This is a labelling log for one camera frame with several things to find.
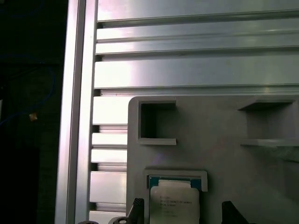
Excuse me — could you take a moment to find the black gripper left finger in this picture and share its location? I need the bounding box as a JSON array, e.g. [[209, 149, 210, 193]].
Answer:
[[80, 197, 144, 224]]

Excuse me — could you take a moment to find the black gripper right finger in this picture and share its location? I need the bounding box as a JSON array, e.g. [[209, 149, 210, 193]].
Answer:
[[221, 200, 249, 224]]

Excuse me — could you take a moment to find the CPU with silver lid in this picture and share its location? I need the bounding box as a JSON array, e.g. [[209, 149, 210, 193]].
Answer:
[[148, 175, 202, 224]]

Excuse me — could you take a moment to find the grey parts rack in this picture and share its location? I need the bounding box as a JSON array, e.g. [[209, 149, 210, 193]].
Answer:
[[126, 95, 299, 224]]

